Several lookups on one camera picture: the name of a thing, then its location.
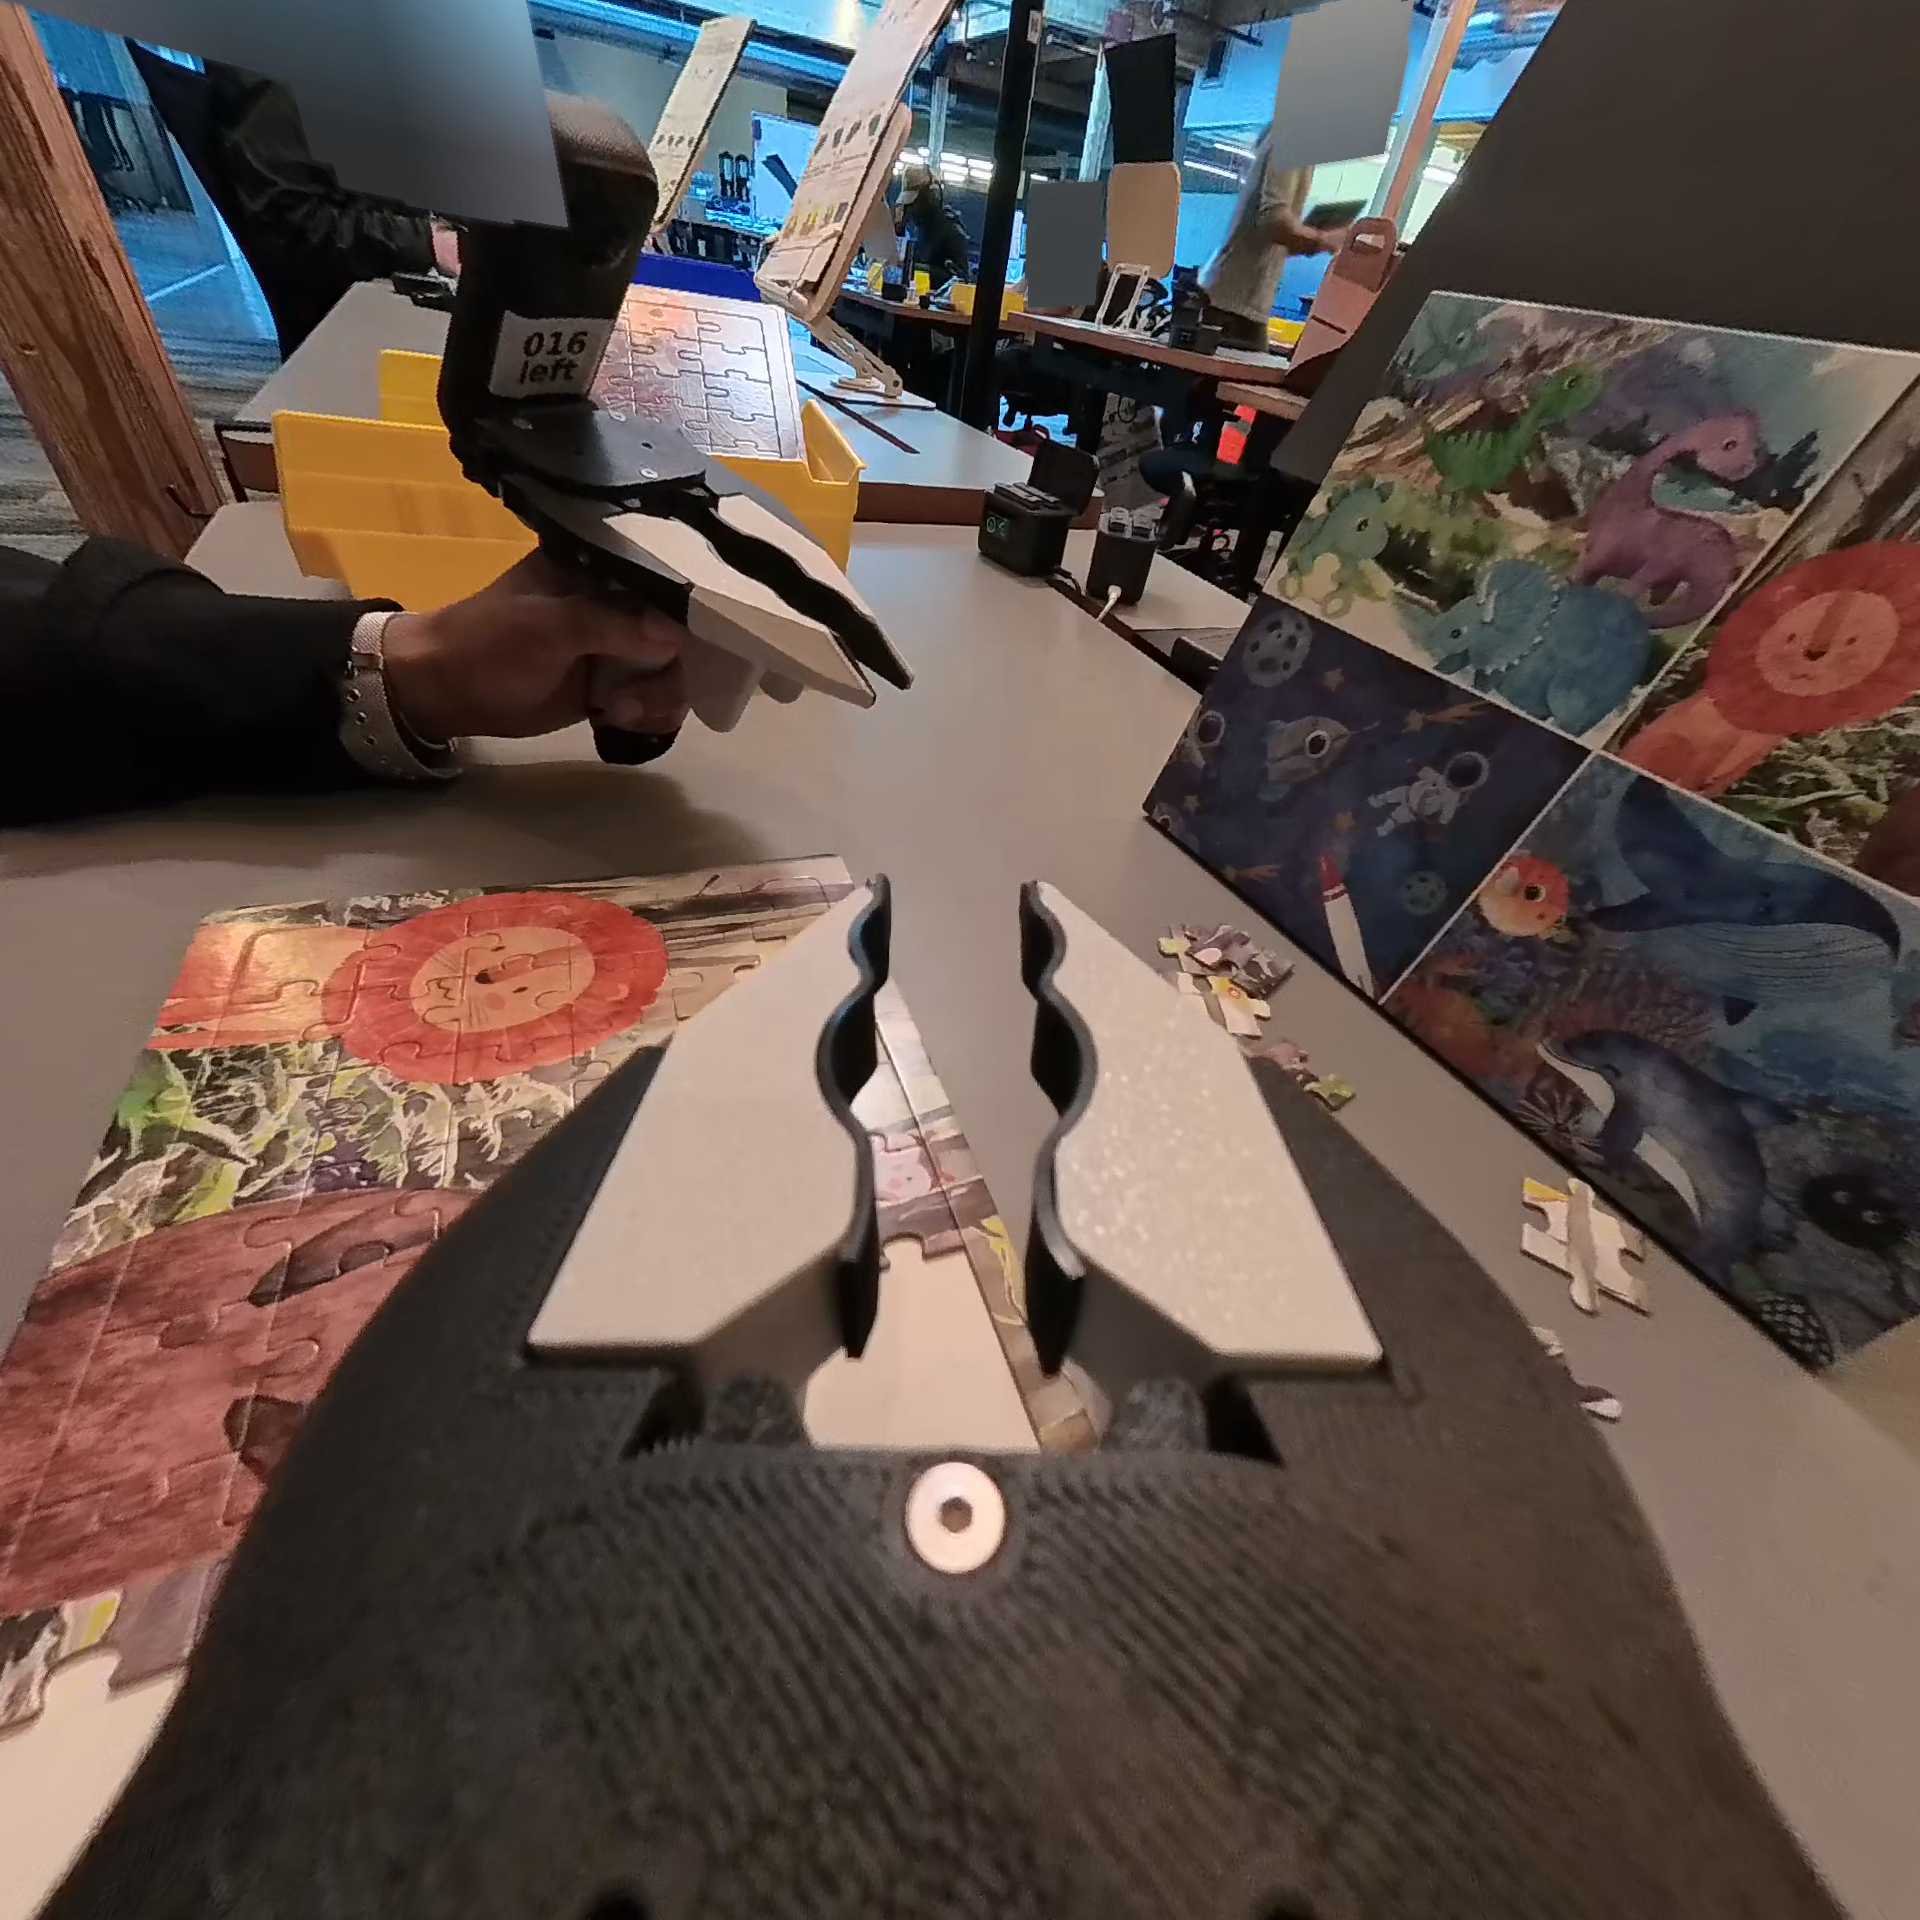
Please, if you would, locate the person's left forearm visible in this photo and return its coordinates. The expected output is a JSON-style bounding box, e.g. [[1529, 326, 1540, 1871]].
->
[[0, 538, 396, 830]]

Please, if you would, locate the purple white puzzle piece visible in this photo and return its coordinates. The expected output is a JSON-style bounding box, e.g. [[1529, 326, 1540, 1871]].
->
[[1529, 1328, 1626, 1422]]

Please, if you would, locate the black partition panel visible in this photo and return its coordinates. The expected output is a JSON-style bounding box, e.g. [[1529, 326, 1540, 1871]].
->
[[1270, 0, 1920, 486]]

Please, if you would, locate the wooden chart stand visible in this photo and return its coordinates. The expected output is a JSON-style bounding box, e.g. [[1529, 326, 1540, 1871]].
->
[[651, 16, 756, 204], [755, 0, 963, 407]]

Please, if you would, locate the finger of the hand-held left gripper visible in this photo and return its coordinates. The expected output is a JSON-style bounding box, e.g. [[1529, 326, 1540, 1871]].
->
[[604, 512, 881, 742], [702, 492, 917, 695]]

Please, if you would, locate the reddish assembled jigsaw puzzle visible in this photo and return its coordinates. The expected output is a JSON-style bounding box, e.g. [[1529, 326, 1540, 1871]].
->
[[596, 287, 817, 462]]

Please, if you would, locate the person's left hand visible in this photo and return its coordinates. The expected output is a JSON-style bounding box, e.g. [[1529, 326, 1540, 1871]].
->
[[381, 558, 699, 751]]

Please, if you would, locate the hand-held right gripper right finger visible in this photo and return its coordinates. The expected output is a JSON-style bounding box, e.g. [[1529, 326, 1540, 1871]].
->
[[1020, 881, 1386, 1378]]

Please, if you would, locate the black charger block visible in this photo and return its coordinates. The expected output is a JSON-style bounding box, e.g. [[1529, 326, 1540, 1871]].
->
[[1086, 508, 1161, 606]]

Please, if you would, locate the black charging case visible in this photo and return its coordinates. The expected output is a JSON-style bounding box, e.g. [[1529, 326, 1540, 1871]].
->
[[978, 442, 1099, 578]]

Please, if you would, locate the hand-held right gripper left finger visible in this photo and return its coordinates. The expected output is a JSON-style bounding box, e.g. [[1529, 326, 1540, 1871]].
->
[[526, 875, 895, 1362]]

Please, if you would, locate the wooden pillar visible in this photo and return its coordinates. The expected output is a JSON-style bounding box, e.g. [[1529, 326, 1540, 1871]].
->
[[0, 16, 231, 561]]

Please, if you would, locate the clump of puzzle pieces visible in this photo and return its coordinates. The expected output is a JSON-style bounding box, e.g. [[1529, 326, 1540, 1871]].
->
[[1159, 921, 1297, 1040]]

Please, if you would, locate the silver wristwatch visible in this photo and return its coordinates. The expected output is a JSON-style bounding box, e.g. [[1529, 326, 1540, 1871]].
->
[[337, 609, 463, 784]]

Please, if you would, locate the black pole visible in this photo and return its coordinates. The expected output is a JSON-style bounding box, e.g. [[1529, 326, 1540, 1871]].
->
[[959, 0, 1046, 431]]

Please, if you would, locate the yellow plastic bin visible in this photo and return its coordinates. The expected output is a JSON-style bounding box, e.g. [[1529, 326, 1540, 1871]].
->
[[271, 350, 867, 588]]

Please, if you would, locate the illustrated puzzle picture board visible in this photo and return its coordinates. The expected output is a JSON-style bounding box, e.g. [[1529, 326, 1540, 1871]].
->
[[1143, 288, 1920, 1370]]

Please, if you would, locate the pale yellow puzzle piece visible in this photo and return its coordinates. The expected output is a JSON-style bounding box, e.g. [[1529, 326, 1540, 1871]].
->
[[1521, 1176, 1652, 1316]]

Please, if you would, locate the partly assembled jigsaw puzzle tray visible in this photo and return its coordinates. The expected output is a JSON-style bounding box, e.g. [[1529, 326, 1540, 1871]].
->
[[0, 856, 1105, 1743]]

